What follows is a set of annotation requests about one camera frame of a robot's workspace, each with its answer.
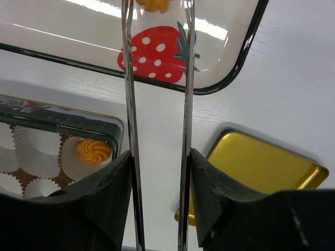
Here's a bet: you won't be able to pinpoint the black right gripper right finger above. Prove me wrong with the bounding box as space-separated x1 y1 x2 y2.
191 149 334 250

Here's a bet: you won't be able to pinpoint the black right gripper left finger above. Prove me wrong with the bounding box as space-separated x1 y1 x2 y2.
1 152 131 250

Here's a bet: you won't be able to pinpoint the swirl cookie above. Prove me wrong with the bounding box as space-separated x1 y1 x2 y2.
77 139 112 165

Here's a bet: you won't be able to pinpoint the metal tongs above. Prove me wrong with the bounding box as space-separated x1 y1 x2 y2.
121 1 196 250

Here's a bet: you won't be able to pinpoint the flower cookie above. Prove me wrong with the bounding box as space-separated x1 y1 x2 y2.
136 0 170 13

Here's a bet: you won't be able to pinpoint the white paper cup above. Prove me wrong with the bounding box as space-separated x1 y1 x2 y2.
0 173 23 199
12 126 61 178
24 178 61 199
0 123 19 173
59 136 113 181

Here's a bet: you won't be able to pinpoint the gold tin lid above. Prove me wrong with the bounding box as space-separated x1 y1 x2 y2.
174 130 330 227

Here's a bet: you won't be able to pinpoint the square cookie tin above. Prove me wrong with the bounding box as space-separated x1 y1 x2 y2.
1 96 124 199

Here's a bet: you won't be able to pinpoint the strawberry print tray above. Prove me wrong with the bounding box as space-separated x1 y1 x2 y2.
1 1 267 95

